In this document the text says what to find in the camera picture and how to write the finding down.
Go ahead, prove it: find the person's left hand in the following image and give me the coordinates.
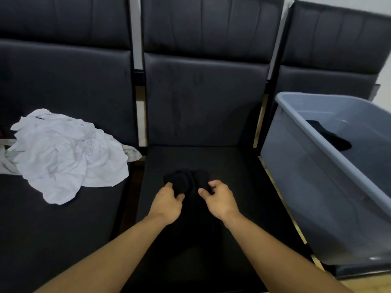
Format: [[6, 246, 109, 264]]
[[147, 182, 186, 226]]

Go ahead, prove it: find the person's right hand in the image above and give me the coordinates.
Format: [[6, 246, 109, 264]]
[[198, 179, 244, 223]]

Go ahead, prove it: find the black garment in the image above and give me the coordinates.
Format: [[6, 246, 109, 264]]
[[149, 169, 233, 260], [305, 120, 352, 152]]

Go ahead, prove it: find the grey tank top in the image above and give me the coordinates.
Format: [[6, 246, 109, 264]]
[[0, 138, 143, 176]]

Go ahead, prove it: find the blue-grey plastic bin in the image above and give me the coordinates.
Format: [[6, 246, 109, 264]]
[[260, 92, 391, 266]]

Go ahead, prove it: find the white garment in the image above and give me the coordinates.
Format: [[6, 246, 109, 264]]
[[6, 109, 130, 206]]

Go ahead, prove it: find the person's right forearm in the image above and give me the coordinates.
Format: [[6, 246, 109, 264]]
[[224, 212, 354, 293]]

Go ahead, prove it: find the person's left forearm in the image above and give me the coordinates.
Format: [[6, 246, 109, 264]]
[[33, 215, 169, 293]]

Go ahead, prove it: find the black leather bench chair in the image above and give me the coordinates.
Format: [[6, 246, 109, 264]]
[[0, 0, 140, 293], [122, 0, 315, 293], [259, 0, 391, 278]]

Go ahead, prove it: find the gray metal bench armrest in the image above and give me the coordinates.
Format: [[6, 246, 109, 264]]
[[369, 83, 381, 103]]

